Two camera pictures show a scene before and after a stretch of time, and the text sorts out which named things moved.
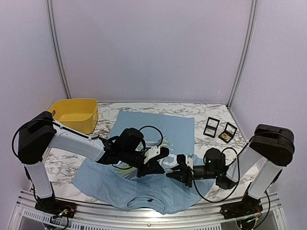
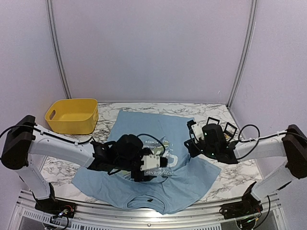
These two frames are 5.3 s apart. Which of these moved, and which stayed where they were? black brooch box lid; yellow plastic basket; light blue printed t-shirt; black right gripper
Moved: black right gripper
Stayed: light blue printed t-shirt; yellow plastic basket; black brooch box lid
